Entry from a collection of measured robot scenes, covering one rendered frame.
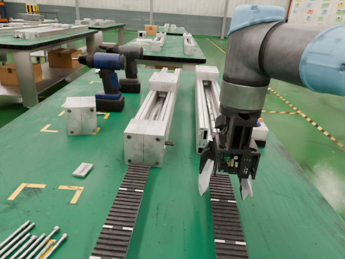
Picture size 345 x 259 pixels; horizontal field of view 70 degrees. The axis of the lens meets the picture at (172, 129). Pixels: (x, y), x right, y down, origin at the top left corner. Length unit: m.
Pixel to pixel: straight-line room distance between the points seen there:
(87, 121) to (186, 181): 0.38
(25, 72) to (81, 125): 2.30
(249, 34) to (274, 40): 0.04
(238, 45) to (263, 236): 0.35
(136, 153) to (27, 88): 2.57
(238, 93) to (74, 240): 0.37
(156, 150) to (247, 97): 0.31
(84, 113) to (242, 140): 0.53
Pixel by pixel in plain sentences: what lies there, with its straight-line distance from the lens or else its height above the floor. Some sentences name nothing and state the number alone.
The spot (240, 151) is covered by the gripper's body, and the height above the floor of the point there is 0.95.
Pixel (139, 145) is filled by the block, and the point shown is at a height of 0.84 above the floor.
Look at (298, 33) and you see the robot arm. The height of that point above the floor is 1.13.
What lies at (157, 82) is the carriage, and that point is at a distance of 0.99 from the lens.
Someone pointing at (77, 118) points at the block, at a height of 0.84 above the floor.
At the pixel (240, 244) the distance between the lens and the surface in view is 0.46.
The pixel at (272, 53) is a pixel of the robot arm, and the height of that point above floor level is 1.11.
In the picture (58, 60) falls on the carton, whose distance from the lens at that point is 4.59.
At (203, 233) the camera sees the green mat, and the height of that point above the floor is 0.78.
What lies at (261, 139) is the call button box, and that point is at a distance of 0.83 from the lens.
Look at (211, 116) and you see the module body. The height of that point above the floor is 0.84.
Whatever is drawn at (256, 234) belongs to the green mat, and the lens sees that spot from 0.53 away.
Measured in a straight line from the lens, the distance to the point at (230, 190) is 0.56.
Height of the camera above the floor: 1.15
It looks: 25 degrees down
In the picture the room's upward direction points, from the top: 4 degrees clockwise
